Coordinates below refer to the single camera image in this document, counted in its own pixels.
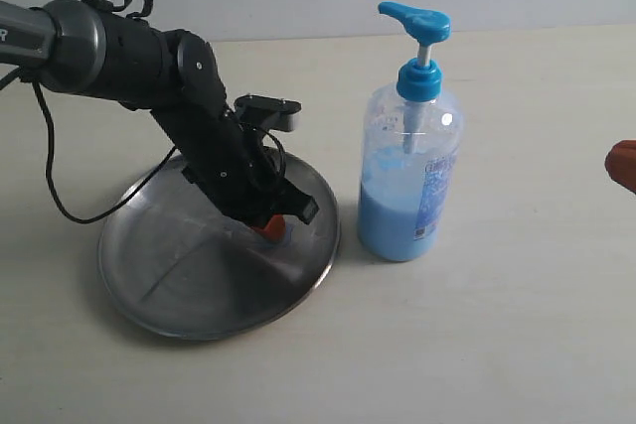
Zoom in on blue soap pump bottle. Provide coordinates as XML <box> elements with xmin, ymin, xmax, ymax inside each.
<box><xmin>357</xmin><ymin>1</ymin><xmax>464</xmax><ymax>262</ymax></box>

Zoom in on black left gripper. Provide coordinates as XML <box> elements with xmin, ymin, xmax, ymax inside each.
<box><xmin>180</xmin><ymin>115</ymin><xmax>319</xmax><ymax>243</ymax></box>

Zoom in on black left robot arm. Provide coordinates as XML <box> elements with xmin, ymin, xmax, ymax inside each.
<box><xmin>1</xmin><ymin>0</ymin><xmax>319</xmax><ymax>240</ymax></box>

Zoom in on round stainless steel plate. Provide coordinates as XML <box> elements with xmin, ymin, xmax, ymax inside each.
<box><xmin>97</xmin><ymin>155</ymin><xmax>341</xmax><ymax>341</ymax></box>

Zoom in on blue soap blob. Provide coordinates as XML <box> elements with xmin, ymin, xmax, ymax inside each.
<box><xmin>258</xmin><ymin>223</ymin><xmax>294</xmax><ymax>249</ymax></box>

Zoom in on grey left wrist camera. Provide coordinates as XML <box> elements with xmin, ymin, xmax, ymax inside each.
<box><xmin>234</xmin><ymin>94</ymin><xmax>302</xmax><ymax>132</ymax></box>

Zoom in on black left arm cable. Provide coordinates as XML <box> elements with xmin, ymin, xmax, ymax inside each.
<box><xmin>0</xmin><ymin>0</ymin><xmax>180</xmax><ymax>224</ymax></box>

